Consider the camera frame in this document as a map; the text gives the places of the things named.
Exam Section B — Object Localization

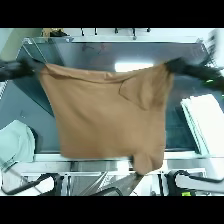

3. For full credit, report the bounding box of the pale green garment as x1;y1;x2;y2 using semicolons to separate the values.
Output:
0;119;37;172

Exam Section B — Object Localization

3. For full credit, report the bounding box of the white garment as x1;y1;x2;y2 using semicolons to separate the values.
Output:
180;93;224;158

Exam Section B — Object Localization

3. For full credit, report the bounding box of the brown T-shirt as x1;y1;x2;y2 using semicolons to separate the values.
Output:
38;61;176;176

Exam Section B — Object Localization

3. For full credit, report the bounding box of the silver frame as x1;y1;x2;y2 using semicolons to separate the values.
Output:
0;150;224;197

